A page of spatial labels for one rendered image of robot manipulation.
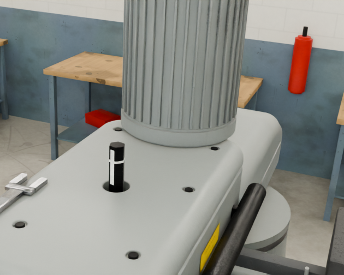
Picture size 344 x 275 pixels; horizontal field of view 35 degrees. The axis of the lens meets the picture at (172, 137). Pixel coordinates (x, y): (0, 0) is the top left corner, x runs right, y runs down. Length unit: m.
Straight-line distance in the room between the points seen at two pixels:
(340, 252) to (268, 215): 0.43
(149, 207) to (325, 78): 4.33
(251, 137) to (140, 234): 0.69
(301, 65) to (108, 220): 4.22
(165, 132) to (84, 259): 0.32
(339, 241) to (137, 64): 0.46
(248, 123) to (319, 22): 3.56
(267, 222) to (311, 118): 3.78
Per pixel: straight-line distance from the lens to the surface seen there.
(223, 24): 0.83
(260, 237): 1.28
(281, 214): 1.38
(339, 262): 0.95
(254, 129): 1.33
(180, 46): 0.82
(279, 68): 4.99
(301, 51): 4.79
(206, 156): 0.84
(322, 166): 5.23
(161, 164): 0.81
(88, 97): 5.57
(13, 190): 0.73
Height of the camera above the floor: 2.24
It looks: 23 degrees down
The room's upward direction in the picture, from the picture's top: 3 degrees clockwise
